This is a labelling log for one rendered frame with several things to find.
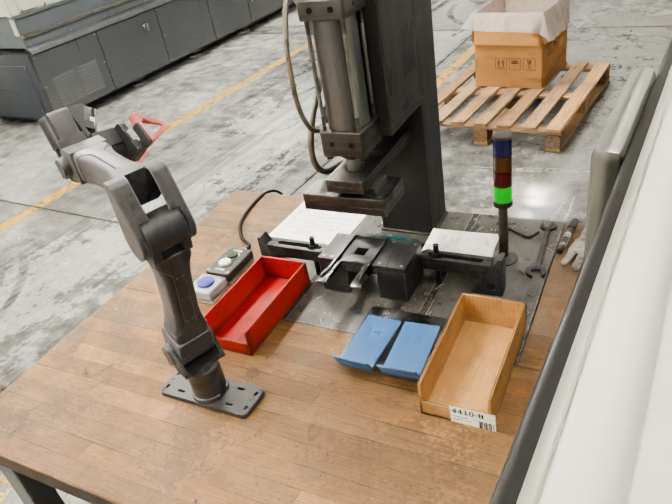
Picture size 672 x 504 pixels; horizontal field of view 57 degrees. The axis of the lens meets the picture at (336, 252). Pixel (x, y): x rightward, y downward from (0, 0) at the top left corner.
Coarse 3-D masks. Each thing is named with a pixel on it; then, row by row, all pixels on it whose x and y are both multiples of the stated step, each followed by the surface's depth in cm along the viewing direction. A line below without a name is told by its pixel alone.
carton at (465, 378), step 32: (448, 320) 113; (480, 320) 121; (512, 320) 117; (448, 352) 114; (480, 352) 114; (512, 352) 108; (448, 384) 109; (480, 384) 108; (448, 416) 103; (480, 416) 99
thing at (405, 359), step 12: (408, 324) 121; (420, 324) 120; (408, 336) 118; (420, 336) 118; (432, 336) 117; (396, 348) 116; (408, 348) 115; (420, 348) 115; (396, 360) 113; (408, 360) 113; (420, 360) 112; (384, 372) 112; (396, 372) 110; (408, 372) 107; (420, 372) 110
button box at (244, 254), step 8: (264, 192) 183; (280, 192) 191; (256, 200) 179; (248, 208) 176; (240, 224) 169; (240, 232) 165; (232, 248) 154; (240, 248) 155; (248, 248) 156; (224, 256) 152; (240, 256) 151; (248, 256) 151; (216, 264) 149; (232, 264) 148; (240, 264) 149; (248, 264) 152; (208, 272) 148; (216, 272) 147; (224, 272) 146; (232, 272) 146; (240, 272) 149; (232, 280) 147
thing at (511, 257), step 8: (496, 136) 122; (504, 136) 121; (512, 136) 122; (512, 200) 129; (504, 208) 129; (504, 216) 131; (504, 224) 132; (504, 232) 133; (504, 240) 134; (504, 248) 136; (496, 256) 138; (512, 256) 137; (512, 264) 136
